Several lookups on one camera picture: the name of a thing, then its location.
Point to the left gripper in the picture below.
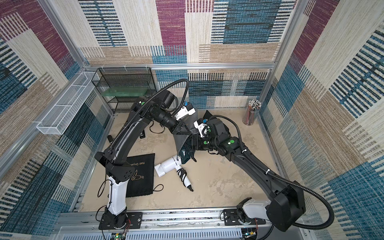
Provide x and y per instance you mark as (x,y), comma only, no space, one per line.
(180,127)

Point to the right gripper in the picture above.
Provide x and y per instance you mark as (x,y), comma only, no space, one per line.
(195,142)

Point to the grey hair dryer bag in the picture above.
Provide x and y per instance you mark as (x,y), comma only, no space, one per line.
(179,142)

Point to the black hair dryer bag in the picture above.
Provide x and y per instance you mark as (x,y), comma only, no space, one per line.
(207,116)

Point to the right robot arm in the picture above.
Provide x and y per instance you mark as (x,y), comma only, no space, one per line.
(287,204)

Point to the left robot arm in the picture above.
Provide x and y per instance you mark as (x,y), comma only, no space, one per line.
(114,158)

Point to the white hair dryer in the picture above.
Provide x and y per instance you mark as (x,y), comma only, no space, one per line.
(174,164)

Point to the striped pencil cup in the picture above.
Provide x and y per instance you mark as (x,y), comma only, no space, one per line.
(253,108)

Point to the black bag front left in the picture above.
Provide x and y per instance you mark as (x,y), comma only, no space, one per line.
(142,181)

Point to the green tray on shelf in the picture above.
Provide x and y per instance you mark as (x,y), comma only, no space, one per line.
(125,92)

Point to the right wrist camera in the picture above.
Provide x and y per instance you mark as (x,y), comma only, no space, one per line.
(202,127)

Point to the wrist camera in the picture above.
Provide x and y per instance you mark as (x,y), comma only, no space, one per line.
(186,110)
(202,127)

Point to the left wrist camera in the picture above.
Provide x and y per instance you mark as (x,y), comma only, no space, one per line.
(186,110)

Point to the black wire mesh shelf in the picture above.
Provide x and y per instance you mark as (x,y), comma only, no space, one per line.
(106,78)

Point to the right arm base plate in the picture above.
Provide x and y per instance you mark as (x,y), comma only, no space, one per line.
(236,217)

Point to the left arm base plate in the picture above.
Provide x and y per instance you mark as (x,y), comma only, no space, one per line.
(132,220)

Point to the white wire mesh basket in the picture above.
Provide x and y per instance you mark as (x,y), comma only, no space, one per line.
(63,112)

